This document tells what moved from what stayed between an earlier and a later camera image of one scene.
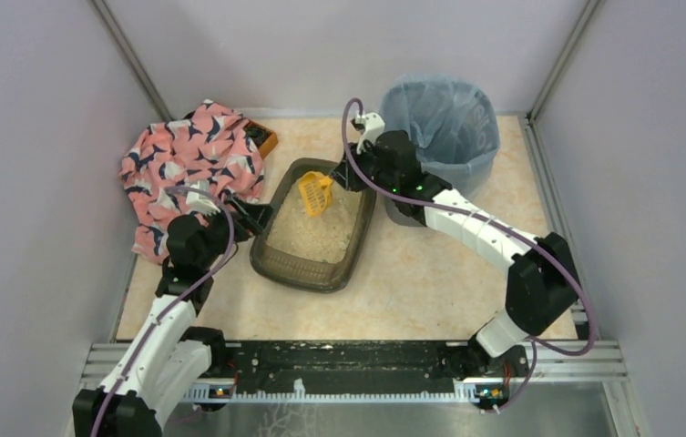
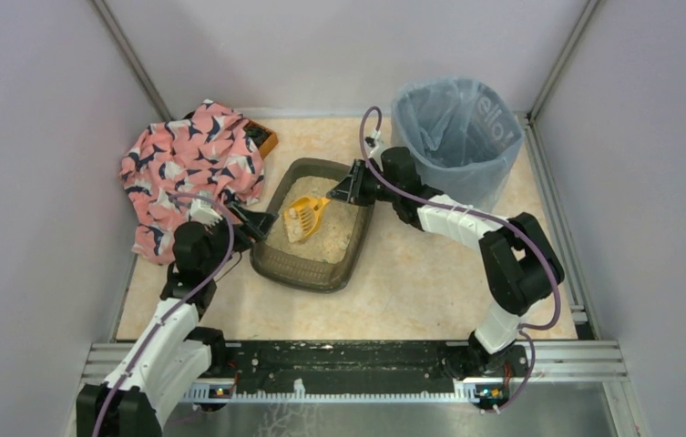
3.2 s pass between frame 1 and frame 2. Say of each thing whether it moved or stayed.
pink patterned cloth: stayed
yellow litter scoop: moved
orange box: stayed
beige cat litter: stayed
